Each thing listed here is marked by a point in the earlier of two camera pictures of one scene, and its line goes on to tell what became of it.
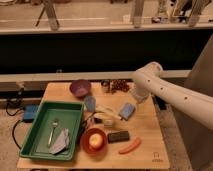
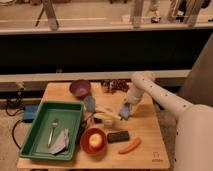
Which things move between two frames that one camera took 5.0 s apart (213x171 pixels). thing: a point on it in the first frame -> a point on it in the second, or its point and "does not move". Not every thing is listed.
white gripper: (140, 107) -> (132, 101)
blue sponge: (126, 111) does not move
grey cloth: (61, 142) does not move
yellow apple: (95, 141) does not move
